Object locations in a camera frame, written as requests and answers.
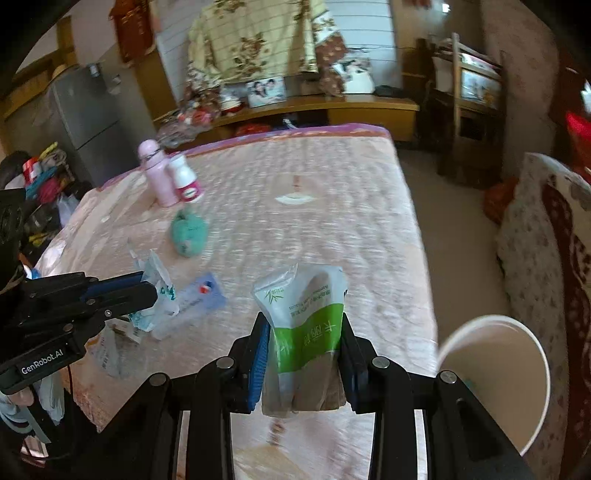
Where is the light blue cloth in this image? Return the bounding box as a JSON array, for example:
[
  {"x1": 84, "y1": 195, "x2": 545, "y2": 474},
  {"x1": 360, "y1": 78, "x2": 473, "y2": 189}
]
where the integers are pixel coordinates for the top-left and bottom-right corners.
[{"x1": 0, "y1": 376, "x2": 65, "y2": 444}]

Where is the green white tissue pack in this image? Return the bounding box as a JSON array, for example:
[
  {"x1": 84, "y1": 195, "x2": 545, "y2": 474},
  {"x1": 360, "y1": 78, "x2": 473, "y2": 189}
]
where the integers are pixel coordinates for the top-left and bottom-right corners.
[{"x1": 252, "y1": 262, "x2": 348, "y2": 418}]

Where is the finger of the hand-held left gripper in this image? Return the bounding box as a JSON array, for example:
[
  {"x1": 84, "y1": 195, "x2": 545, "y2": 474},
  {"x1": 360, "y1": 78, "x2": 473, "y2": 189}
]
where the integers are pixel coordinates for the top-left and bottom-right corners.
[
  {"x1": 14, "y1": 282, "x2": 158, "y2": 333},
  {"x1": 23, "y1": 271, "x2": 145, "y2": 301}
]

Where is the folded floral quilt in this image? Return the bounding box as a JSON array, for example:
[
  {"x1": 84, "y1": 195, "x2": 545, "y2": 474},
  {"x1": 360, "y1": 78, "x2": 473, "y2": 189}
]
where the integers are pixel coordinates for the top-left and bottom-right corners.
[{"x1": 434, "y1": 39, "x2": 504, "y2": 112}]

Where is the wooden headboard cabinet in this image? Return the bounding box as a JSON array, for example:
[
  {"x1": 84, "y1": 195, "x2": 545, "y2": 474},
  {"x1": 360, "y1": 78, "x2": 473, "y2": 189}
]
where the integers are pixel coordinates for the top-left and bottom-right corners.
[{"x1": 152, "y1": 95, "x2": 421, "y2": 144}]

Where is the pile of colourful clutter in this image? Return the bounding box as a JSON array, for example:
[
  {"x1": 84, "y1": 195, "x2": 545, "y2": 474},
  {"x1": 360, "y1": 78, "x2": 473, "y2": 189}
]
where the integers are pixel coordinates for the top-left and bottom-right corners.
[{"x1": 18, "y1": 143, "x2": 93, "y2": 259}]

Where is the clear green printed wrapper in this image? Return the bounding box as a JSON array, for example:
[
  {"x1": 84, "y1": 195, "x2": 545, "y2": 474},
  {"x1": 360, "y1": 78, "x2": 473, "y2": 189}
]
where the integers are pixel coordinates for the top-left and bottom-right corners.
[{"x1": 129, "y1": 249, "x2": 181, "y2": 330}]

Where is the dark wooden chair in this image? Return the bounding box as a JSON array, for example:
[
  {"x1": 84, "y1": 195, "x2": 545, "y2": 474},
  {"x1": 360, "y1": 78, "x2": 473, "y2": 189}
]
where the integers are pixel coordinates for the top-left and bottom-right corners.
[{"x1": 418, "y1": 32, "x2": 506, "y2": 188}]

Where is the framed photo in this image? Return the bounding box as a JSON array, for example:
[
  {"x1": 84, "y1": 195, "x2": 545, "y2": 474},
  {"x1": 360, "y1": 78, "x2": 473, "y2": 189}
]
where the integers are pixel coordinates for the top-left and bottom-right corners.
[{"x1": 246, "y1": 78, "x2": 287, "y2": 109}]

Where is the orange plastic bag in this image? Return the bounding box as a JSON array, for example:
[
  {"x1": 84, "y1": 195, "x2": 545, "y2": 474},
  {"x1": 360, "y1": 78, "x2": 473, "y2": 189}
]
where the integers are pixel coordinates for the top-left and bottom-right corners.
[{"x1": 482, "y1": 178, "x2": 518, "y2": 224}]

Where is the brown floral cloth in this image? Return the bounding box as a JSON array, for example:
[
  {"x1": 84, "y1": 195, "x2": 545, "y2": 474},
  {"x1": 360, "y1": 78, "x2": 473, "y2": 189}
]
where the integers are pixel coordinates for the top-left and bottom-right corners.
[{"x1": 316, "y1": 32, "x2": 349, "y2": 97}]

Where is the blue white packet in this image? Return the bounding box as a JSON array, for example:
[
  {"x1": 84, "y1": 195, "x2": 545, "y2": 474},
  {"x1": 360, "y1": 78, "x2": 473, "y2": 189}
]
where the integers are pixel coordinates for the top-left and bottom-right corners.
[{"x1": 152, "y1": 272, "x2": 227, "y2": 340}]

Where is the floral covered sofa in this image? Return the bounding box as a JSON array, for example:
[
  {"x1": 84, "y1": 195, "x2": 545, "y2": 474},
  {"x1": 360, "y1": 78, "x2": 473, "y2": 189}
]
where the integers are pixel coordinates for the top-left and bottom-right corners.
[{"x1": 495, "y1": 152, "x2": 591, "y2": 480}]

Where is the teal plush toy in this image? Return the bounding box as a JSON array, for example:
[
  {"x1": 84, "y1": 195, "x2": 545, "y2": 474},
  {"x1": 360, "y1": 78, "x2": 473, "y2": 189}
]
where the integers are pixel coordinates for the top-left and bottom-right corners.
[{"x1": 171, "y1": 210, "x2": 208, "y2": 257}]

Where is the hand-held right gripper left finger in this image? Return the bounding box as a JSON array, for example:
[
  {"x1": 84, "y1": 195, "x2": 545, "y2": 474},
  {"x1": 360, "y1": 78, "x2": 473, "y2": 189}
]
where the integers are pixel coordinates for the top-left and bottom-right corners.
[{"x1": 90, "y1": 313, "x2": 273, "y2": 480}]

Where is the red pillow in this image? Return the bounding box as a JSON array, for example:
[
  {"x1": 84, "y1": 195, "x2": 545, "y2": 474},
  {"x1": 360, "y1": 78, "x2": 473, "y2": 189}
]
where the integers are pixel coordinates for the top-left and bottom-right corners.
[{"x1": 566, "y1": 111, "x2": 591, "y2": 158}]

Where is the pink quilted mattress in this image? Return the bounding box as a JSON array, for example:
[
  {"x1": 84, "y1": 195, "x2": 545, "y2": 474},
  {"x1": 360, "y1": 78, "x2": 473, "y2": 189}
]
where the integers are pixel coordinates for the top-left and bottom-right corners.
[{"x1": 34, "y1": 122, "x2": 439, "y2": 480}]

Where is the red white floral blanket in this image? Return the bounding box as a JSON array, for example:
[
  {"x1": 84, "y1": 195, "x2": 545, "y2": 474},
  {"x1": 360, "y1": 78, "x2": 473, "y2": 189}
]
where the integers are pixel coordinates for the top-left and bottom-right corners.
[{"x1": 540, "y1": 171, "x2": 591, "y2": 462}]

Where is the clear bag of small items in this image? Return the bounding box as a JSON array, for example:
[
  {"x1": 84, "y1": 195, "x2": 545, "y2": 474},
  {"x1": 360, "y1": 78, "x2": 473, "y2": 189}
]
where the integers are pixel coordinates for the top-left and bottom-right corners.
[{"x1": 157, "y1": 99, "x2": 218, "y2": 148}]

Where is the pink floral quilt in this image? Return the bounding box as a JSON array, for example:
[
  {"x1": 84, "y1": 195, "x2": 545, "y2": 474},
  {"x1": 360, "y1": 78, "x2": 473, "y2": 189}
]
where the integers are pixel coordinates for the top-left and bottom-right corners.
[{"x1": 480, "y1": 0, "x2": 561, "y2": 153}]

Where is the white plastic bucket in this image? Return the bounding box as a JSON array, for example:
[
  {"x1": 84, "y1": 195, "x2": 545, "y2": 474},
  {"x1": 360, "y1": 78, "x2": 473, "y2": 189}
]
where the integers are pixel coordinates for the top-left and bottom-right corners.
[{"x1": 436, "y1": 315, "x2": 552, "y2": 455}]

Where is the grey refrigerator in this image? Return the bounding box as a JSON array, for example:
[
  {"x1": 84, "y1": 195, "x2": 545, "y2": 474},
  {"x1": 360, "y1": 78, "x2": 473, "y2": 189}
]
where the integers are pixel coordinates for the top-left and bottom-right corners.
[{"x1": 48, "y1": 62, "x2": 125, "y2": 188}]

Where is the yellow floral cloth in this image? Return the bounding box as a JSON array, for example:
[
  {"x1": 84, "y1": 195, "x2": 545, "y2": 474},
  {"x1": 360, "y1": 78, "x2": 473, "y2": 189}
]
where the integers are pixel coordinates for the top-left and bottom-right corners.
[{"x1": 187, "y1": 0, "x2": 338, "y2": 90}]

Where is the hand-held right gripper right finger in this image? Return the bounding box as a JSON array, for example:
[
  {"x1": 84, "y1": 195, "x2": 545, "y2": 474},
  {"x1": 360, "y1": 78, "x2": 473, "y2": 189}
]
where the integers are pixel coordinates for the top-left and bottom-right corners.
[{"x1": 339, "y1": 313, "x2": 541, "y2": 480}]

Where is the white patterned bag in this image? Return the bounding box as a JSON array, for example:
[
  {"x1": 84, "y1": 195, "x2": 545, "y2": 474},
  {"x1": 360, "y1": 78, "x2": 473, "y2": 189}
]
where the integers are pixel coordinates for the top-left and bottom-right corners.
[{"x1": 342, "y1": 58, "x2": 376, "y2": 94}]

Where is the clear plastic bag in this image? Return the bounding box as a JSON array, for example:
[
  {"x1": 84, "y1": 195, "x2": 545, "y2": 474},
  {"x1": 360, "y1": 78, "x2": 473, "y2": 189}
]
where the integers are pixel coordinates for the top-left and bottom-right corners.
[{"x1": 88, "y1": 318, "x2": 144, "y2": 379}]

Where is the white bottle pink label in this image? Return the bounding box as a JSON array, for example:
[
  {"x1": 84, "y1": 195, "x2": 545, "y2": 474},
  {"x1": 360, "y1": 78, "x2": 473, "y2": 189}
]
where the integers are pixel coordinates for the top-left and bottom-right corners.
[{"x1": 168, "y1": 154, "x2": 205, "y2": 203}]

